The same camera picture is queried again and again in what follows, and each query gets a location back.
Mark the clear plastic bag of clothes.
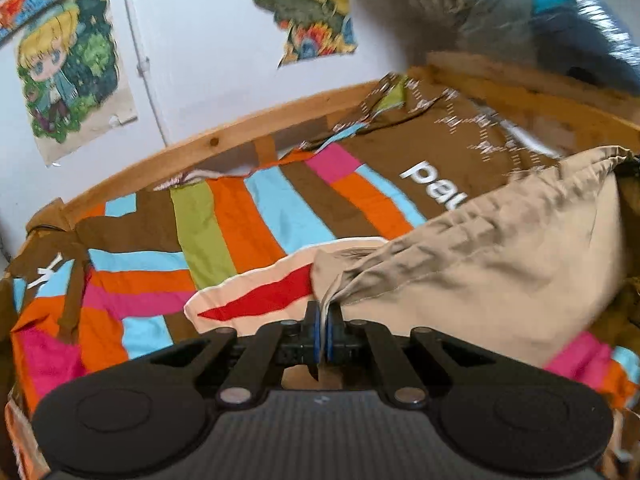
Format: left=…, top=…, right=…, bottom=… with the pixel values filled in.
left=390, top=0, right=640, bottom=86

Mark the beige hooded jacket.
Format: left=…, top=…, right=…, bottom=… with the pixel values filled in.
left=311, top=146, right=640, bottom=368

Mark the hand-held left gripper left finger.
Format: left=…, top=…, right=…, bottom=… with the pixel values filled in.
left=150, top=301, right=321, bottom=407

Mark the colourful landscape wall poster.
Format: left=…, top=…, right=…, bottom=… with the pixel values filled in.
left=244, top=0, right=358, bottom=68

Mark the orange and blue wall poster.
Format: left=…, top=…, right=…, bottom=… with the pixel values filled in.
left=0, top=0, right=91, bottom=41

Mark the cartoon figure wall poster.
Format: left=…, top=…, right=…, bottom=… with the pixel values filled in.
left=17, top=0, right=138, bottom=166

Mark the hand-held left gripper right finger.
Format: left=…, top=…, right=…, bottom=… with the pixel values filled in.
left=324, top=306, right=488, bottom=407

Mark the wooden bed frame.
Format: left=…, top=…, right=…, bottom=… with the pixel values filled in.
left=25, top=52, right=640, bottom=241

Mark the colourful striped printed blanket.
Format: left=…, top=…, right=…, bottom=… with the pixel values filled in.
left=5, top=75, right=640, bottom=411

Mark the white wall pipe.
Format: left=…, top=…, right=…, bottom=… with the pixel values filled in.
left=120, top=0, right=168, bottom=146

